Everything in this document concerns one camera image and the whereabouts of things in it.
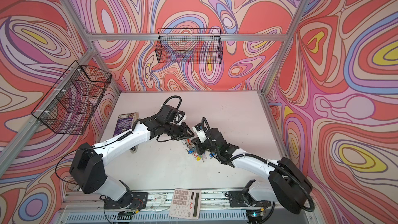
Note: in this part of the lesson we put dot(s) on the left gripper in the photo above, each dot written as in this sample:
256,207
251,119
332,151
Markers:
184,132

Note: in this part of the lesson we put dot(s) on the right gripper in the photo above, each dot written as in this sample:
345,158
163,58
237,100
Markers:
199,145

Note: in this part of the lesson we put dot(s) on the round keyring disc with keys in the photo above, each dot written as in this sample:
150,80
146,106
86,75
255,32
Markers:
192,151

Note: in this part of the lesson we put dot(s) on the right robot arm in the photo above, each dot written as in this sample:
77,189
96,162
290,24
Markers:
288,185

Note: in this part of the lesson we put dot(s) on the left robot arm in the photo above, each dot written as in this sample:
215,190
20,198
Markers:
89,162

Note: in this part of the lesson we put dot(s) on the white pink calculator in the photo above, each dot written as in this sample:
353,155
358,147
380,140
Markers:
186,204

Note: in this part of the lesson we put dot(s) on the clear tape roll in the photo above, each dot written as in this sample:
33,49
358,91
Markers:
133,149

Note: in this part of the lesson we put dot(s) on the small white label card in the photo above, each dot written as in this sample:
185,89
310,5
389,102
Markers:
160,198

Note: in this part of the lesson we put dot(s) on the purple book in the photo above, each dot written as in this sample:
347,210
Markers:
125,122

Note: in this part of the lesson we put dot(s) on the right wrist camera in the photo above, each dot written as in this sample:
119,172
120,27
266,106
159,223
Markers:
199,130

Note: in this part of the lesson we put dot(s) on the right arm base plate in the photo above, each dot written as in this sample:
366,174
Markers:
239,199

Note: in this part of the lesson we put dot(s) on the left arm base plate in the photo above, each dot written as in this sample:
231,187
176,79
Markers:
136,200

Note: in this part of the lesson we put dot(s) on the back wire basket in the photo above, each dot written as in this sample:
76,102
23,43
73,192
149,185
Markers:
189,45

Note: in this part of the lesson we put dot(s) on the wire basket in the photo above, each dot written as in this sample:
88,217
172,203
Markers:
67,108
189,45

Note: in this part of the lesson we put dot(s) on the left wire basket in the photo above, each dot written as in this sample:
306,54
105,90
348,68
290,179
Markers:
67,108

